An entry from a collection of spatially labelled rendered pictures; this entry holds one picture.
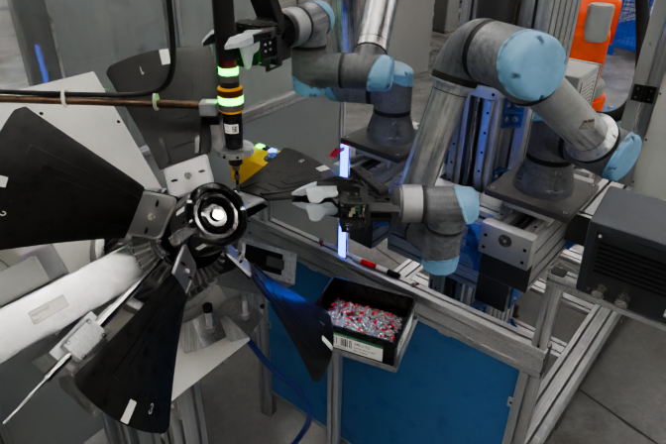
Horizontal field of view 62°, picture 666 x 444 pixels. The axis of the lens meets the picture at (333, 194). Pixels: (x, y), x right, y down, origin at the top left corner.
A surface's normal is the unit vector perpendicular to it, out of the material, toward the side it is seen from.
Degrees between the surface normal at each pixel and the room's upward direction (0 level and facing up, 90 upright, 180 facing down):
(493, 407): 90
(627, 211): 15
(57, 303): 50
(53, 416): 90
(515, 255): 90
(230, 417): 0
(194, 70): 44
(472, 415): 90
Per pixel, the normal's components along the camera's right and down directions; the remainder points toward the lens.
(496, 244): -0.65, 0.36
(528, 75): 0.40, 0.38
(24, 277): 0.62, -0.33
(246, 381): 0.01, -0.87
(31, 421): 0.79, 0.31
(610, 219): -0.15, -0.75
